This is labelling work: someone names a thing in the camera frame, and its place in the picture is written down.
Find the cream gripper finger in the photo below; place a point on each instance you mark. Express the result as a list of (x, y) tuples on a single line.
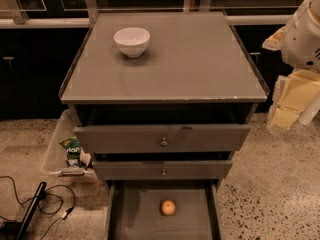
[(274, 42), (296, 98)]

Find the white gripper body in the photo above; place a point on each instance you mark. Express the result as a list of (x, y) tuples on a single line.
[(302, 40)]

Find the orange fruit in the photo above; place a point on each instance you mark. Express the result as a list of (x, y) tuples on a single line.
[(168, 207)]

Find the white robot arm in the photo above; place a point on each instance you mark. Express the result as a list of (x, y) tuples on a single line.
[(296, 98)]

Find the grey top drawer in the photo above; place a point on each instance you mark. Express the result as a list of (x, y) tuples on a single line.
[(161, 138)]

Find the grey drawer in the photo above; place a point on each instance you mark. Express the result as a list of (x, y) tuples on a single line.
[(134, 211), (162, 170), (161, 138)]

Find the grey drawer cabinet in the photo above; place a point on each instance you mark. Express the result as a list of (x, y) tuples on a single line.
[(194, 71)]

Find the grey middle drawer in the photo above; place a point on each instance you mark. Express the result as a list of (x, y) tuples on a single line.
[(162, 170)]

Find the grey bottom drawer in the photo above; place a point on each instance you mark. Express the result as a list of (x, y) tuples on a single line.
[(134, 211)]

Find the white ceramic bowl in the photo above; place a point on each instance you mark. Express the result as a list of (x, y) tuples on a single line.
[(132, 41)]

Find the green snack bag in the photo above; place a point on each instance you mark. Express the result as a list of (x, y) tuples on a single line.
[(73, 150)]

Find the clear plastic storage bin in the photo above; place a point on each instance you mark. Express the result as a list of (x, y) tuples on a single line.
[(55, 164)]

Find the metal window railing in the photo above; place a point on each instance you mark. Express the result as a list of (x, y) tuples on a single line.
[(82, 13)]

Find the black bar on floor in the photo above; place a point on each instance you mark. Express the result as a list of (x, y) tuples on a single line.
[(23, 225)]

